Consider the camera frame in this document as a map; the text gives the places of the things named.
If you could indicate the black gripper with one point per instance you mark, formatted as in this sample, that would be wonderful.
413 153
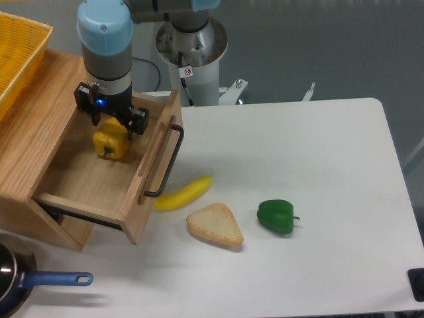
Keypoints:
91 101

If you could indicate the yellow bell pepper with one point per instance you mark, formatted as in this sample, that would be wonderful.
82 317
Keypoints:
111 141

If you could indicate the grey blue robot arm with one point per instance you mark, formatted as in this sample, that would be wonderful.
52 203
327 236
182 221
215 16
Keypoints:
105 30

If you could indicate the open wooden top drawer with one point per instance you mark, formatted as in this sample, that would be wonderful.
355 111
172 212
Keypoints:
80 184

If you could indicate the wooden drawer cabinet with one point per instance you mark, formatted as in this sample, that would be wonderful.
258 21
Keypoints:
31 133

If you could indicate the green bell pepper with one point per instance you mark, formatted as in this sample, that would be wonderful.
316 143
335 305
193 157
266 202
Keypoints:
277 216

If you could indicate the yellow plastic basket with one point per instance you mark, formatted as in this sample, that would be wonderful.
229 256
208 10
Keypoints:
23 45

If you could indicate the yellow banana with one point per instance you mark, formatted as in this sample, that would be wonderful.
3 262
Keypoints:
184 196

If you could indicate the triangular bread slice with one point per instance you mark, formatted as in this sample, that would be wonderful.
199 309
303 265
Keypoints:
215 223

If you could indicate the black table corner clamp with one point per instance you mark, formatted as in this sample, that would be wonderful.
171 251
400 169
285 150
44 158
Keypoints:
415 277

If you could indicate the black metal drawer handle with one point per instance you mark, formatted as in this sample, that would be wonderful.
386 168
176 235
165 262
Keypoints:
160 190

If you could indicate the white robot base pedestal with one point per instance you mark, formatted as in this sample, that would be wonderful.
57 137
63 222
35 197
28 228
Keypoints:
193 60

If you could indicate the blue handled frying pan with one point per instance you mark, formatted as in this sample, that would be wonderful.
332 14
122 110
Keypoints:
19 274

